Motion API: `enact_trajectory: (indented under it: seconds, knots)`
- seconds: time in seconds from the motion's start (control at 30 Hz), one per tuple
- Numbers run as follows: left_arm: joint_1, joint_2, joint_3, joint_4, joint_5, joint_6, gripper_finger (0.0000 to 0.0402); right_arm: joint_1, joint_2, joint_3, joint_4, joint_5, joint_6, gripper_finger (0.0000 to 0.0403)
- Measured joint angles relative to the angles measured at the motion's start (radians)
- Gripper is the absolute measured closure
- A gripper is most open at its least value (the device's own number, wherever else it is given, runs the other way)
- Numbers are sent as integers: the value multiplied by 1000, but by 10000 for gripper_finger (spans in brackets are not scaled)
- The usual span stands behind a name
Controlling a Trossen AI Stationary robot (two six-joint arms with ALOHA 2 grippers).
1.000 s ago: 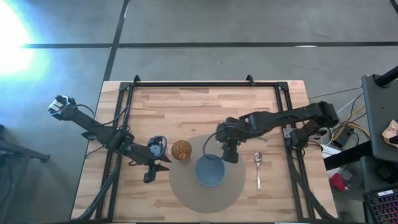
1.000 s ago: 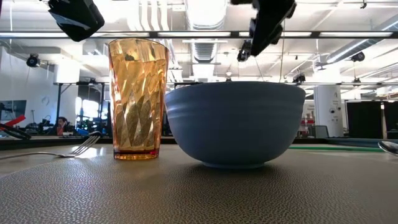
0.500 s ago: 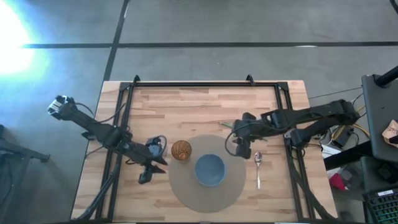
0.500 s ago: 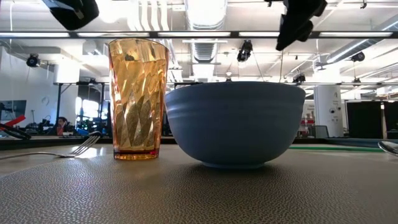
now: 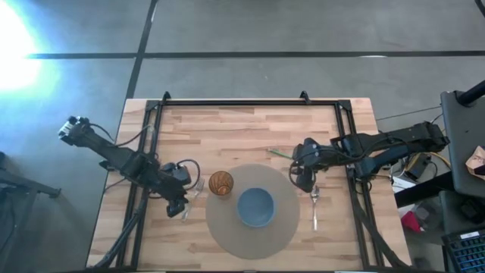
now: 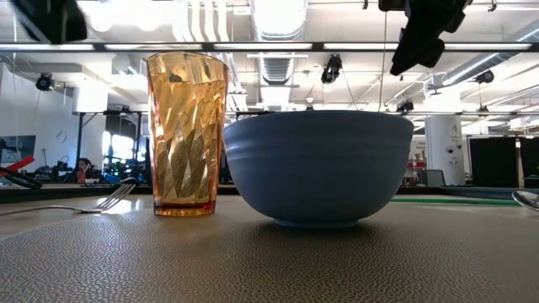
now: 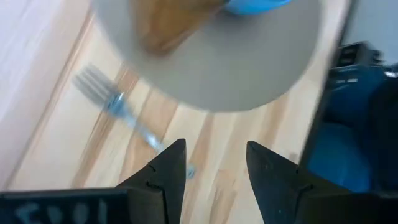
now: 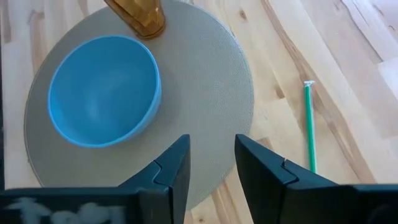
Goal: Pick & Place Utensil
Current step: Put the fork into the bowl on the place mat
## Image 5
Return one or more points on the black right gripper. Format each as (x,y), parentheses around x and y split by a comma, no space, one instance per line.
(308,159)

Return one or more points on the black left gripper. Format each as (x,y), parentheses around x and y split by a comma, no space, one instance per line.
(176,201)

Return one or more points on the silver metal fork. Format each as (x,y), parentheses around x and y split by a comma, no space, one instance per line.
(200,186)

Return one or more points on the green plastic straw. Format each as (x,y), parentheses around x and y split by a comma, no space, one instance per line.
(280,153)

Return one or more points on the orange translucent plastic cup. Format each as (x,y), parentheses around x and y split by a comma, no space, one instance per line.
(221,183)

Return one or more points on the silver metal spoon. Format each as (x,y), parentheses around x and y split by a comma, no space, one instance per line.
(315,212)

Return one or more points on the blue bowl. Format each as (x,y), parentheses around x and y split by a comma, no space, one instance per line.
(255,208)

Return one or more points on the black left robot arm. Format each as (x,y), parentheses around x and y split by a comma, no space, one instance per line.
(113,155)

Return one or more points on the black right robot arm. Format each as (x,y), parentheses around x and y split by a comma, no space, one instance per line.
(398,142)

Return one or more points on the grey round plate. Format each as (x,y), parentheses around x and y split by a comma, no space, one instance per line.
(227,235)

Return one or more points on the white box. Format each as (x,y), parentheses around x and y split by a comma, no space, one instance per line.
(401,186)

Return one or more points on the red object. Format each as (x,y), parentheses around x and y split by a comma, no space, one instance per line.
(411,223)

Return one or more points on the black tripod stand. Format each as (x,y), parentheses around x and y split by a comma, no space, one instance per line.
(30,187)

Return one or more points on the grey cart top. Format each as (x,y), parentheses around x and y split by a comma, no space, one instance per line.
(464,132)

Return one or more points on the crumpled brown paper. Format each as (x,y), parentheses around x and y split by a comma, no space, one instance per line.
(475,161)

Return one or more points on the black pole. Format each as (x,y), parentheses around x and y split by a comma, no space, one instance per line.
(471,95)

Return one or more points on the black crate with blue contents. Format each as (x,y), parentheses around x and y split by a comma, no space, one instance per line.
(466,252)

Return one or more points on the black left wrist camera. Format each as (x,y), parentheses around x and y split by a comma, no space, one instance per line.
(177,173)

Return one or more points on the black frame clamp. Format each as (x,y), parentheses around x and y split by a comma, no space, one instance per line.
(166,96)
(305,97)

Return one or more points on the black aluminium table frame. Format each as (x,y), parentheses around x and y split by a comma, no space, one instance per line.
(246,102)

